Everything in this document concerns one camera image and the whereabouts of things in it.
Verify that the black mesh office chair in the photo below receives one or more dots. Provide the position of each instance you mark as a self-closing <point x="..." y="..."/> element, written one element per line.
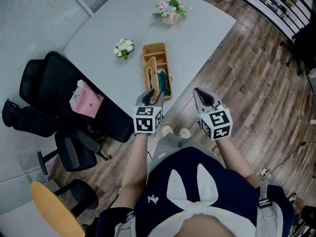
<point x="304" y="48"/>
<point x="54" y="83"/>
<point x="37" y="122"/>

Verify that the small white flower pot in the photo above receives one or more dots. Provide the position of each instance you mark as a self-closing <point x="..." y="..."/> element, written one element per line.
<point x="124" y="48"/>

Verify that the person's grey trousers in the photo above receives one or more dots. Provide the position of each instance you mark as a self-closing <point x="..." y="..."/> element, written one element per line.
<point x="165" y="144"/>

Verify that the green packets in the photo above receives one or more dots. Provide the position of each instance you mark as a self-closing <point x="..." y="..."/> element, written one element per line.
<point x="165" y="84"/>

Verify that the person's right forearm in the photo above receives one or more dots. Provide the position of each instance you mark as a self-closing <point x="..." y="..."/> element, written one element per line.
<point x="234" y="159"/>

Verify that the person's shoe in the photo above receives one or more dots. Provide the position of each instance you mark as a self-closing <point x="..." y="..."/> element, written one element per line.
<point x="166" y="129"/>
<point x="184" y="132"/>

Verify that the black round stool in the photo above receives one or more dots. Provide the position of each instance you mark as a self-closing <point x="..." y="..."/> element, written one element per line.
<point x="79" y="196"/>

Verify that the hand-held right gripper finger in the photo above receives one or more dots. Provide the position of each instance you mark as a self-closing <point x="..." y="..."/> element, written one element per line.
<point x="215" y="98"/>
<point x="199" y="104"/>

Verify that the pink flower arrangement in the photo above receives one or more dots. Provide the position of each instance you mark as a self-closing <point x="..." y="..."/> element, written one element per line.
<point x="170" y="9"/>

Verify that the yellow round wooden table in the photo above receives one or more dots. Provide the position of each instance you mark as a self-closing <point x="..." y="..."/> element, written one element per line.
<point x="54" y="206"/>

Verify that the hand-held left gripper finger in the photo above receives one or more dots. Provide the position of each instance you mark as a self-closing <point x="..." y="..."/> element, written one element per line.
<point x="160" y="100"/>
<point x="145" y="98"/>

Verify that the person's right shoe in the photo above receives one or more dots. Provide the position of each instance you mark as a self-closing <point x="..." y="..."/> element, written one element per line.
<point x="184" y="132"/>

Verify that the person's left shoe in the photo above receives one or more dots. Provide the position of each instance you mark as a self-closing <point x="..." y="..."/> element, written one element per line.
<point x="166" y="129"/>

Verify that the pink paper bag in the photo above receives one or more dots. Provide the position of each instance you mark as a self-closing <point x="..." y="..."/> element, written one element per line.
<point x="86" y="100"/>

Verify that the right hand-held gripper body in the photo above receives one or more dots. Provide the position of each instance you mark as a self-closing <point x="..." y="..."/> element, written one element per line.
<point x="217" y="125"/>

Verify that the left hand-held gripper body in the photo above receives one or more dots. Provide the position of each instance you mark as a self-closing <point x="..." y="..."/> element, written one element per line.
<point x="145" y="121"/>

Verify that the person's navy white top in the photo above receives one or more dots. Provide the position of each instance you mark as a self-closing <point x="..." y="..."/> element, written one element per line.
<point x="190" y="164"/>

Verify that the person's left forearm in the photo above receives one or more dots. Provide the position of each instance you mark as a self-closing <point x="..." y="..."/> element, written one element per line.
<point x="133" y="167"/>

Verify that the wicker tissue box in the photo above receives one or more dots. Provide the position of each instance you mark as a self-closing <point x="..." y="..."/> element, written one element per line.
<point x="150" y="75"/>

